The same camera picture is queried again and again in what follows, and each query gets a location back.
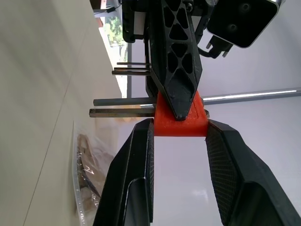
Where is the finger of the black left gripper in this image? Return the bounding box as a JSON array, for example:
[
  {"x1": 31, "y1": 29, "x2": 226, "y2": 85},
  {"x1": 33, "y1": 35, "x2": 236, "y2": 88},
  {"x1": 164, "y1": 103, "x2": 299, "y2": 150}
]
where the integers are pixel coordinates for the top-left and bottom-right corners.
[
  {"x1": 149, "y1": 0, "x2": 203, "y2": 122},
  {"x1": 145, "y1": 37, "x2": 165, "y2": 98}
]

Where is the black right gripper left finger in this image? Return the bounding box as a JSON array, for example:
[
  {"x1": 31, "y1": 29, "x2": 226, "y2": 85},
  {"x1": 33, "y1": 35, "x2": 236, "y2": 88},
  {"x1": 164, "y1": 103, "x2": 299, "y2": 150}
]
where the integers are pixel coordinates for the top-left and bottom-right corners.
[{"x1": 92, "y1": 118, "x2": 155, "y2": 226}]

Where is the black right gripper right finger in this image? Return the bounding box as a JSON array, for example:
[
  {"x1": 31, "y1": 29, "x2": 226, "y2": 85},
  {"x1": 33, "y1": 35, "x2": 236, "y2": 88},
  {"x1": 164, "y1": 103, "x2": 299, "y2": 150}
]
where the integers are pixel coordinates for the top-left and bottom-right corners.
[{"x1": 205, "y1": 119, "x2": 301, "y2": 226}]

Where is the orange hex key holder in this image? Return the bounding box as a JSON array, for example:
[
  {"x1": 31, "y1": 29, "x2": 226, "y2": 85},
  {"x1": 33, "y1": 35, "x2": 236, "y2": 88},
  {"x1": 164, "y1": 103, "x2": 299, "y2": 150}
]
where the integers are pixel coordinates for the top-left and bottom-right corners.
[{"x1": 153, "y1": 90, "x2": 209, "y2": 137}]

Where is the small dark hex key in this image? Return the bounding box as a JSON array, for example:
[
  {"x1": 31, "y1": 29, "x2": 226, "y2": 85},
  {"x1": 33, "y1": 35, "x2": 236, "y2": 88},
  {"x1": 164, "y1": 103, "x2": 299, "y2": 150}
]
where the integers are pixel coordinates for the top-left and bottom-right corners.
[{"x1": 111, "y1": 67, "x2": 151, "y2": 77}]

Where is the medium dark hex key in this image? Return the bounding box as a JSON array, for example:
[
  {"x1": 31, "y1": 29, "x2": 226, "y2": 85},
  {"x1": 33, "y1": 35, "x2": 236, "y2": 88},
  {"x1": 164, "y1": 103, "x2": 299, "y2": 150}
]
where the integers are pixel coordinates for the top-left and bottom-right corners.
[{"x1": 93, "y1": 98, "x2": 158, "y2": 106}]

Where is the large dark hex key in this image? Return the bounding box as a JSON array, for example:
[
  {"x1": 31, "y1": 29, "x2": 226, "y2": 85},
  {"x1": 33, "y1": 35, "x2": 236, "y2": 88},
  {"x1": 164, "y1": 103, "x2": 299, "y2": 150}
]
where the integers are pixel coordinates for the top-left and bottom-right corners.
[{"x1": 88, "y1": 108, "x2": 156, "y2": 118}]

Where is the clear plastic bag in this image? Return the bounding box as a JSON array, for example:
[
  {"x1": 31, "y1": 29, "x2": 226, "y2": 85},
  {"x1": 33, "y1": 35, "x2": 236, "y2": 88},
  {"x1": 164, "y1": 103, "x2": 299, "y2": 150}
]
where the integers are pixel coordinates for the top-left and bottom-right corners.
[{"x1": 73, "y1": 121, "x2": 114, "y2": 226}]

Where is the silver metal rod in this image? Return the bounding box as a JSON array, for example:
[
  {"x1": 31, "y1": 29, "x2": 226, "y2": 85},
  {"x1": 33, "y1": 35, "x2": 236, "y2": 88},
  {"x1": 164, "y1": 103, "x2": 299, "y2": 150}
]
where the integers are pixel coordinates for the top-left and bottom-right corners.
[{"x1": 202, "y1": 88, "x2": 301, "y2": 105}]

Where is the grey metal post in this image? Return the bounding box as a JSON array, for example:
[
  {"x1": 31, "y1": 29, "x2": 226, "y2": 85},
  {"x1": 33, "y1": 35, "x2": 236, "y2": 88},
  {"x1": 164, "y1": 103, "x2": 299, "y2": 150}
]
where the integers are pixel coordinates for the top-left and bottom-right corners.
[{"x1": 127, "y1": 43, "x2": 133, "y2": 98}]

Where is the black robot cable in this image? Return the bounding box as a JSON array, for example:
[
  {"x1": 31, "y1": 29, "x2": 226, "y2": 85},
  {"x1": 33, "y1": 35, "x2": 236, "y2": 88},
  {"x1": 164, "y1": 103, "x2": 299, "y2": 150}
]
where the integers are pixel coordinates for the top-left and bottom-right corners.
[{"x1": 198, "y1": 34, "x2": 233, "y2": 59}]

